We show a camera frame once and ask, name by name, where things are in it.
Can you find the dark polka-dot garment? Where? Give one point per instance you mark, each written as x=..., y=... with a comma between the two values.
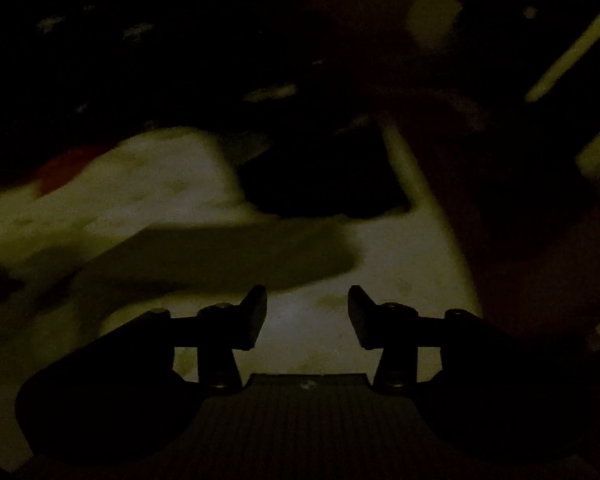
x=223, y=259

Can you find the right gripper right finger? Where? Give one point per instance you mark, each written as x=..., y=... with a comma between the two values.
x=390, y=328

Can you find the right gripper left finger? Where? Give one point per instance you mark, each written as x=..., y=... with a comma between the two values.
x=224, y=328

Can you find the small red object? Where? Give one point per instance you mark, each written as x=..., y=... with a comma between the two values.
x=62, y=169

